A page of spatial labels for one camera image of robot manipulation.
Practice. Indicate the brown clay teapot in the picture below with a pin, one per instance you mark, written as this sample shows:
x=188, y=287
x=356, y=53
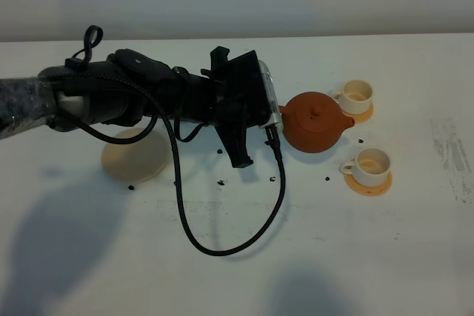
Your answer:
x=313, y=122

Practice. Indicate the far orange round coaster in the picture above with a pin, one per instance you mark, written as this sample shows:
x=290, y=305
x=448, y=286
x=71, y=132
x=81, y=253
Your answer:
x=364, y=116

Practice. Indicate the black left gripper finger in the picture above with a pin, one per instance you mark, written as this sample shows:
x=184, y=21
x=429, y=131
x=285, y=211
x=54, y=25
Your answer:
x=233, y=137

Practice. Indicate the near white teacup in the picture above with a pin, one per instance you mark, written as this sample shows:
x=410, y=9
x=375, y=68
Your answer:
x=370, y=167

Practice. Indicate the cream round teapot coaster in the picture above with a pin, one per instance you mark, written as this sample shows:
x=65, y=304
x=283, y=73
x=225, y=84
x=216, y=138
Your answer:
x=137, y=162

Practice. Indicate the far white teacup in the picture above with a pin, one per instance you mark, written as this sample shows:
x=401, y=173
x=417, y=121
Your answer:
x=354, y=97

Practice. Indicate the orange round coaster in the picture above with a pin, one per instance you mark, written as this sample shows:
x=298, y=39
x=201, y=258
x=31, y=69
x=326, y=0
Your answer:
x=364, y=116
x=369, y=191

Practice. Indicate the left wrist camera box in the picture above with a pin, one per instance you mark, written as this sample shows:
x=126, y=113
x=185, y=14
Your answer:
x=245, y=91

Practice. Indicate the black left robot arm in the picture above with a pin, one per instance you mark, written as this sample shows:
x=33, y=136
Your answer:
x=127, y=86

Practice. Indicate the white teacup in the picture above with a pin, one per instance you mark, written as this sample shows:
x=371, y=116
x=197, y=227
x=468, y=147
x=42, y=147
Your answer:
x=354, y=97
x=370, y=167

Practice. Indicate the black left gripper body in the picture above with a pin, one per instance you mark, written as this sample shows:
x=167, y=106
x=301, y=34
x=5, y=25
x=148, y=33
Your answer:
x=198, y=98

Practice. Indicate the near orange round coaster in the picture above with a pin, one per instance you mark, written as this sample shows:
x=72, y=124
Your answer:
x=369, y=191

